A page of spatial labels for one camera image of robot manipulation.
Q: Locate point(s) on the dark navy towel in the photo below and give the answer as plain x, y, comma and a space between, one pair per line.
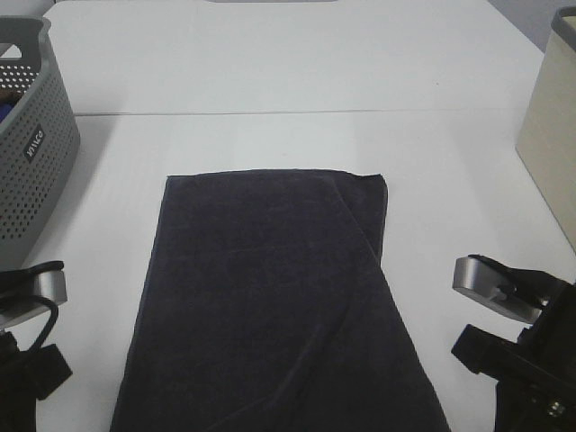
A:
265, 308

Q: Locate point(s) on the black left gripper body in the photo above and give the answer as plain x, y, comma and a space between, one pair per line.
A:
15, 403

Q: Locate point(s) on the beige bin with grey rim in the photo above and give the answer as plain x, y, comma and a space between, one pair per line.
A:
546, 141

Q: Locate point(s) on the blue cloth in basket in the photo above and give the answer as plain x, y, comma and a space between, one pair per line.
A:
5, 110

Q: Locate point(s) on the grey perforated plastic basket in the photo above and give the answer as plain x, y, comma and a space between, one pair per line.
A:
39, 139

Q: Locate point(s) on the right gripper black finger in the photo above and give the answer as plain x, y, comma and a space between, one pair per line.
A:
483, 353

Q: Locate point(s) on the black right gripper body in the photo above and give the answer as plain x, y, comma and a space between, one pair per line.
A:
538, 392

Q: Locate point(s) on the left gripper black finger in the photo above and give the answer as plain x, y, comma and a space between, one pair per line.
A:
46, 370

